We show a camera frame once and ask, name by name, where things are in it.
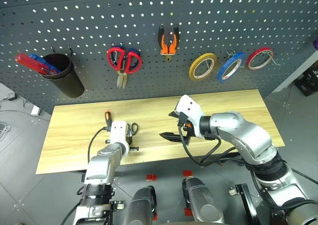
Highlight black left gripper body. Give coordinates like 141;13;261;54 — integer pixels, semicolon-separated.
126;128;134;147

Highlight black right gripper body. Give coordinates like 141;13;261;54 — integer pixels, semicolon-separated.
173;112;197;146

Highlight yellow tape roll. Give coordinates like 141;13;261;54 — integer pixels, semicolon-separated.
188;52;219;82

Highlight blue tape roll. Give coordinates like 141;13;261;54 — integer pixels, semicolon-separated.
216;52;246;84

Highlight red tape roll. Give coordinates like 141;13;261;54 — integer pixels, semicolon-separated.
246;47;274;71

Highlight dark grey perforated pegboard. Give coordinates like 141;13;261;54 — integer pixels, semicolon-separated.
0;0;318;114

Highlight orange black pliers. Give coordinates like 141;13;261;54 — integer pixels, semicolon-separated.
158;24;180;62

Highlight dark grey rounded shape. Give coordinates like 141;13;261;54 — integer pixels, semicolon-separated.
123;186;158;225
182;176;226;224

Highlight black cup holder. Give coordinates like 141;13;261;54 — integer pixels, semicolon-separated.
40;53;85;99

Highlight grey box on floor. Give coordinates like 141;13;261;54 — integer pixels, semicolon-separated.
0;82;16;102

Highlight black plastic crate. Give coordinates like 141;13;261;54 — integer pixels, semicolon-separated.
294;63;318;97

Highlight black handled scissors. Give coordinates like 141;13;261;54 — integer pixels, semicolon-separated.
129;122;139;137

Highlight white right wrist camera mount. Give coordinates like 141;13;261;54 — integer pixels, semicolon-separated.
174;94;206;139

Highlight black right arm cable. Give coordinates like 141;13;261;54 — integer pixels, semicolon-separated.
177;119;239;167

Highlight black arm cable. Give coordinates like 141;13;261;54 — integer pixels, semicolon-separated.
177;119;239;167
87;126;111;162

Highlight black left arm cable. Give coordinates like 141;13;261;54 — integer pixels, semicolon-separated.
87;126;111;162

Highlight red handled scissors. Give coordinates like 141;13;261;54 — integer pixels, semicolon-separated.
107;47;143;89

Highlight black frame with white caster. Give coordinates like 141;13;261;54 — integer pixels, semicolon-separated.
228;183;260;225

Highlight blue handled screwdriver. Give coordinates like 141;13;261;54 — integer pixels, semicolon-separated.
29;54;62;74

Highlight coiled grey floor cable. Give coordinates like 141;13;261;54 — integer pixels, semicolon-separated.
0;122;12;139

